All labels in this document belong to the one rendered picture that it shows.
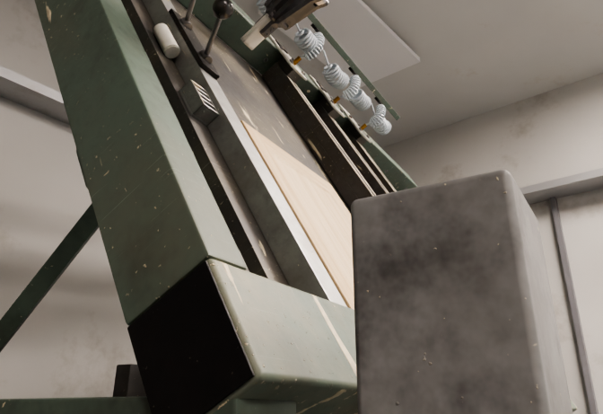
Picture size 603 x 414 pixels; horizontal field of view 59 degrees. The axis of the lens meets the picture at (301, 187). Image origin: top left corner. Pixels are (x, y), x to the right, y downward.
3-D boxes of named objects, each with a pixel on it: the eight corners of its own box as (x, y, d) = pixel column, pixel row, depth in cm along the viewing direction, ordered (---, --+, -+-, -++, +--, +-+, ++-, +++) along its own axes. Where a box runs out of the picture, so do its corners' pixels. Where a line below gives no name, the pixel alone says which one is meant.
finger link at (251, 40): (276, 23, 103) (278, 25, 103) (250, 48, 105) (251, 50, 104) (267, 14, 101) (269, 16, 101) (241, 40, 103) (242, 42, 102)
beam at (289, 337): (158, 455, 42) (259, 377, 40) (122, 326, 49) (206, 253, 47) (554, 424, 216) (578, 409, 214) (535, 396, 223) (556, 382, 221)
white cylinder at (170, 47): (149, 30, 104) (161, 53, 99) (160, 19, 103) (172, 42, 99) (161, 39, 106) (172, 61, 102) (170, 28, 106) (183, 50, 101)
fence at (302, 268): (310, 325, 68) (333, 306, 67) (128, -26, 123) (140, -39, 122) (328, 330, 72) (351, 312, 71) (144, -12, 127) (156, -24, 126)
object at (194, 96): (190, 116, 88) (204, 103, 87) (178, 90, 92) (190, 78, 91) (206, 126, 91) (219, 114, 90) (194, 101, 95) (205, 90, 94)
